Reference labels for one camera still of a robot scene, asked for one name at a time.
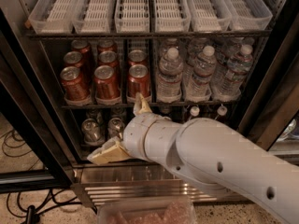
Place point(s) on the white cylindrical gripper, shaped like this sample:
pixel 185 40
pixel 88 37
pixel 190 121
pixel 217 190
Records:
pixel 135 135

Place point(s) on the red coke can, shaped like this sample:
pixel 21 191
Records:
pixel 106 82
pixel 75 58
pixel 85 48
pixel 106 45
pixel 74 84
pixel 137 56
pixel 109 58
pixel 138 80

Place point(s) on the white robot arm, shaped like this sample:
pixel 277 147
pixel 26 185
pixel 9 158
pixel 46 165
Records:
pixel 210 156

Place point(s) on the silver can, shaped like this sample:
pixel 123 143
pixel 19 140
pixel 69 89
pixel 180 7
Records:
pixel 116 128
pixel 93 134

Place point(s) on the silver can bottom left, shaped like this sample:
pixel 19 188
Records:
pixel 93 134

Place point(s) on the stainless fridge base grille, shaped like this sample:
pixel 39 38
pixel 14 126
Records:
pixel 95 185

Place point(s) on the water bottle front middle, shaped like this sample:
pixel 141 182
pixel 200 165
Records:
pixel 203 70

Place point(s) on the water bottle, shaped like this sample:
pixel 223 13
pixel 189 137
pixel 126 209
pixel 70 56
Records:
pixel 225 48
pixel 169 48
pixel 169 76
pixel 203 70
pixel 195 46
pixel 237 69

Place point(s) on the fridge door left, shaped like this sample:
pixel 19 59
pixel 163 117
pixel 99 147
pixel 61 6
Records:
pixel 19 108

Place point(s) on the water bottle back middle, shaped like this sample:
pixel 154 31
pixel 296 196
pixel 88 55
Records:
pixel 195 46

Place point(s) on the fridge glass door right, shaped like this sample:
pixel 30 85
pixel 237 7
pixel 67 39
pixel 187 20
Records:
pixel 268 122

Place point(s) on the water bottle front left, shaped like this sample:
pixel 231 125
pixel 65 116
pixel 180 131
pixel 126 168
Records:
pixel 169 76

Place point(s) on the dark drink bottle left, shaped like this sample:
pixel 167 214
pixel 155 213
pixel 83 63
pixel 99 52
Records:
pixel 193 113

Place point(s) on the dark drink bottle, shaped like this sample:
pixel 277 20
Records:
pixel 193 113
pixel 221 113

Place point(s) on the dark drink bottle right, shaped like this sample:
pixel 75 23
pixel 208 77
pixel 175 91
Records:
pixel 221 113

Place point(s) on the water bottle back left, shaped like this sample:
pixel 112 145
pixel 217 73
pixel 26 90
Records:
pixel 169 48

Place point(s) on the clear plastic container foreground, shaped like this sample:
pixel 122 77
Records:
pixel 149 210

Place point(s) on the water bottle front right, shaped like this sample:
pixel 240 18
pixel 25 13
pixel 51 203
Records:
pixel 237 69

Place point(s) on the clear bin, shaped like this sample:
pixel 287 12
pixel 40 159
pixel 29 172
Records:
pixel 93 16
pixel 132 16
pixel 171 16
pixel 53 16
pixel 248 15
pixel 209 15

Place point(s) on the water bottle back right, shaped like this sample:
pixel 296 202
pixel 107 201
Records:
pixel 225 48

